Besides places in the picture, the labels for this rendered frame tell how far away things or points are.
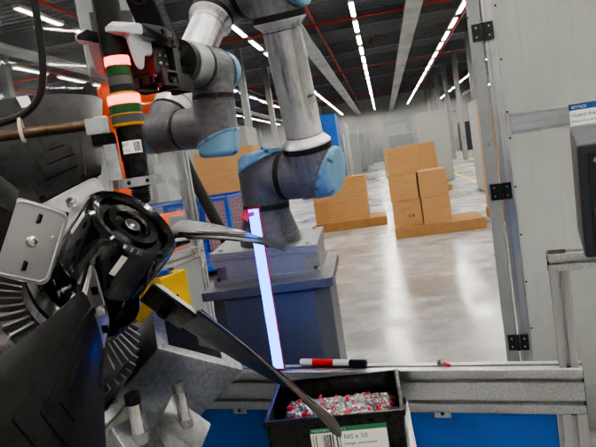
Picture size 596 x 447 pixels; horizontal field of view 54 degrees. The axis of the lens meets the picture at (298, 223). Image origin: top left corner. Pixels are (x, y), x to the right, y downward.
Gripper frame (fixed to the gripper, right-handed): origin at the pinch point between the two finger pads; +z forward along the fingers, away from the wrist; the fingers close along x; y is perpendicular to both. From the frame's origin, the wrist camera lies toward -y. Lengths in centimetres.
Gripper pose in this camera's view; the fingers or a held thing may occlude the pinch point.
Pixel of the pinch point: (96, 28)
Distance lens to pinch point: 84.9
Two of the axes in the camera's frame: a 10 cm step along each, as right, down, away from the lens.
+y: 1.5, 9.8, 1.0
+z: -3.5, 1.4, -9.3
